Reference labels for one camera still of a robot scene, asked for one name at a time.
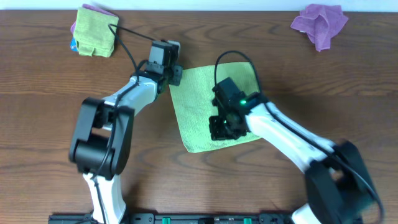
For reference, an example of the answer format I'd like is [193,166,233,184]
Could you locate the crumpled purple cloth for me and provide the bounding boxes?
[290,4,349,52]

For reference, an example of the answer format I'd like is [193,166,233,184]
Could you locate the folded blue cloth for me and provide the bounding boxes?
[70,38,78,52]

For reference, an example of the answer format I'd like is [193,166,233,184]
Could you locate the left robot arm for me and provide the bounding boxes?
[69,61,183,223]

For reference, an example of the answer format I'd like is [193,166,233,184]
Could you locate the folded purple cloth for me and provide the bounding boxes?
[70,4,116,34]

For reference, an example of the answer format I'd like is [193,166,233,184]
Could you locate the green microfiber cloth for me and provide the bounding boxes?
[170,62,259,153]

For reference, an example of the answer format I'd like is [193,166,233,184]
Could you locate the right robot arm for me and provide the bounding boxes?
[210,90,385,223]

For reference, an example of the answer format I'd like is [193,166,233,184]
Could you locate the folded green cloth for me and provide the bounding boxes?
[73,7,119,58]

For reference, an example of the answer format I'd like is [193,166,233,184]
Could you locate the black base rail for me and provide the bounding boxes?
[48,212,364,224]

